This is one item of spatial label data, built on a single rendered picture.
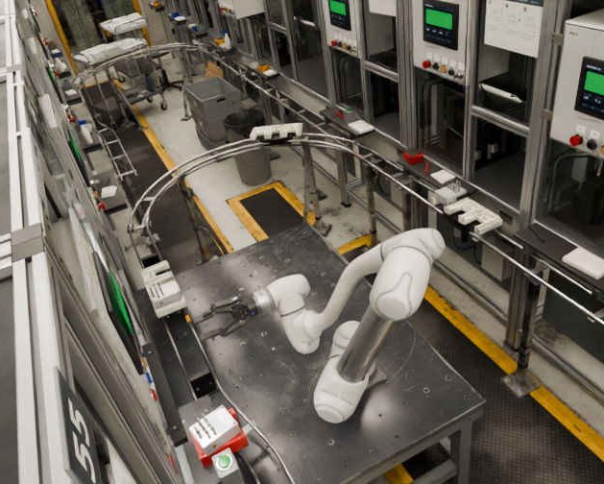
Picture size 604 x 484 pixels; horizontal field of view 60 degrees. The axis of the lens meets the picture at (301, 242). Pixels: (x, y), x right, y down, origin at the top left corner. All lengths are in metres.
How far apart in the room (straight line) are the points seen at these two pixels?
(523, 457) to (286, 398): 1.22
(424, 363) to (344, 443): 0.48
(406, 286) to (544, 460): 1.60
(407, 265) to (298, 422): 0.90
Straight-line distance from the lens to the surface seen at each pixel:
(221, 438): 1.76
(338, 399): 1.89
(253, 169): 4.90
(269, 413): 2.18
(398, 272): 1.46
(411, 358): 2.28
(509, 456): 2.84
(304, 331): 1.91
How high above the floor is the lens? 2.41
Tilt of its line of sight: 36 degrees down
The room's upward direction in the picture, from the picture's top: 10 degrees counter-clockwise
